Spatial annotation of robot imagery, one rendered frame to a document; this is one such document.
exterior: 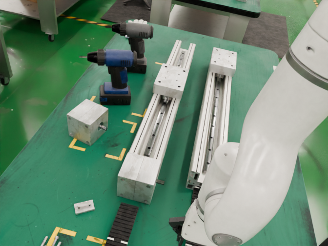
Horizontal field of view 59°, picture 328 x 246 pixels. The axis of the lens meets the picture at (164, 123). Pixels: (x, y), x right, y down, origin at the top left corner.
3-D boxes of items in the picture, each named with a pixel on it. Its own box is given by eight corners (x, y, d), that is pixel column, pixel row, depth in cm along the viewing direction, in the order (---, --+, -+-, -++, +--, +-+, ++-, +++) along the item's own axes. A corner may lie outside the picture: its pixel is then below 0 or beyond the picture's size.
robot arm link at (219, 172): (240, 229, 53) (239, 188, 60) (267, 187, 44) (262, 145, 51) (195, 218, 53) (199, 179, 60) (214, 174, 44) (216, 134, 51)
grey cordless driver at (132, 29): (148, 74, 132) (153, 29, 117) (104, 71, 129) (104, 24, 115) (148, 66, 137) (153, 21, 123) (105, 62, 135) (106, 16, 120)
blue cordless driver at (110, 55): (133, 106, 114) (137, 56, 99) (81, 106, 109) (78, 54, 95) (132, 94, 119) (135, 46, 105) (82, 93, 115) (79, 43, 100)
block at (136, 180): (157, 207, 82) (162, 187, 76) (116, 195, 83) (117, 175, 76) (164, 182, 89) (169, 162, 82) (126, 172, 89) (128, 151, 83)
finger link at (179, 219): (168, 215, 63) (168, 228, 67) (204, 222, 62) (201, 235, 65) (169, 210, 64) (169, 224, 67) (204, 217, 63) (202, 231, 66)
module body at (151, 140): (156, 180, 89) (160, 162, 83) (126, 172, 89) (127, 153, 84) (192, 59, 149) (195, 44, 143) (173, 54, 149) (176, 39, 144)
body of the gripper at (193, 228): (188, 216, 56) (178, 242, 63) (240, 230, 55) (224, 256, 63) (194, 185, 61) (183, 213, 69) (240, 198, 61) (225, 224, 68)
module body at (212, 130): (217, 196, 88) (225, 179, 82) (185, 188, 88) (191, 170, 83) (228, 68, 147) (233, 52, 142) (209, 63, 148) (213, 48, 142)
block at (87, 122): (96, 149, 95) (96, 128, 88) (68, 135, 97) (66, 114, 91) (113, 132, 102) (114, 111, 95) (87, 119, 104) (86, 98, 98)
